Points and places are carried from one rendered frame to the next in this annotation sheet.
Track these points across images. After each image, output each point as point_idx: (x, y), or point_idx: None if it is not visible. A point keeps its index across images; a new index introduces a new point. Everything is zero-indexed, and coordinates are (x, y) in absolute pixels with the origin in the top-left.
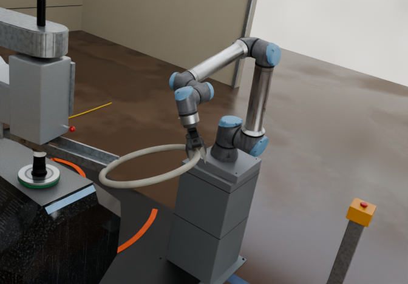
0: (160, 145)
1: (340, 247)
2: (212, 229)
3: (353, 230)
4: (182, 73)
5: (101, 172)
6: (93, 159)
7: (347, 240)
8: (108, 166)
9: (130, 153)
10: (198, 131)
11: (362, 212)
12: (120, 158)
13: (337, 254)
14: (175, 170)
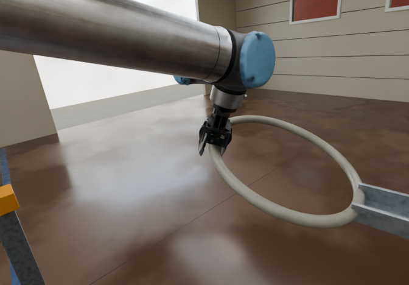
0: (272, 203)
1: (28, 244)
2: None
3: (17, 217)
4: (238, 32)
5: (356, 173)
6: (392, 192)
7: (23, 231)
8: (357, 191)
9: (335, 215)
10: (206, 125)
11: (11, 187)
12: (349, 208)
13: (32, 253)
14: (249, 115)
